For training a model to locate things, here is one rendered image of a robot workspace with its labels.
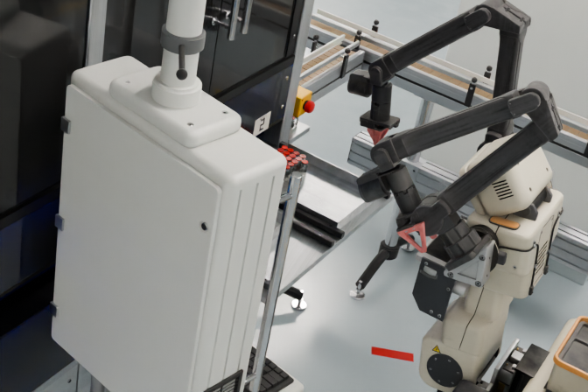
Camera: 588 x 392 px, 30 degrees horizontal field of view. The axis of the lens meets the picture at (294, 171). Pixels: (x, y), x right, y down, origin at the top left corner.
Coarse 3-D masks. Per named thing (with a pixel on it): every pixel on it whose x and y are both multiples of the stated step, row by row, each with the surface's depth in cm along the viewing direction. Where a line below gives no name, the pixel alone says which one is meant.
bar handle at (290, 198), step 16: (288, 192) 224; (288, 208) 226; (288, 224) 228; (288, 240) 231; (272, 272) 235; (272, 288) 237; (272, 304) 239; (272, 320) 242; (256, 352) 247; (256, 368) 249; (256, 384) 252
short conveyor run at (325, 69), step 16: (320, 48) 393; (336, 48) 404; (352, 48) 400; (304, 64) 389; (320, 64) 383; (336, 64) 393; (352, 64) 400; (304, 80) 379; (320, 80) 382; (336, 80) 394; (320, 96) 387
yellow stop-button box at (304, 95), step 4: (300, 88) 351; (304, 88) 352; (300, 92) 349; (304, 92) 350; (308, 92) 350; (300, 96) 347; (304, 96) 348; (308, 96) 350; (296, 100) 347; (300, 100) 346; (304, 100) 348; (308, 100) 351; (296, 104) 348; (300, 104) 347; (304, 104) 349; (296, 108) 348; (300, 108) 348; (296, 112) 349; (300, 112) 349; (304, 112) 352; (296, 116) 349
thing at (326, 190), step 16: (288, 144) 344; (320, 160) 340; (304, 176) 336; (320, 176) 337; (336, 176) 339; (352, 176) 335; (304, 192) 328; (320, 192) 329; (336, 192) 331; (352, 192) 332; (304, 208) 316; (320, 208) 322; (336, 208) 323; (352, 208) 325; (336, 224) 312
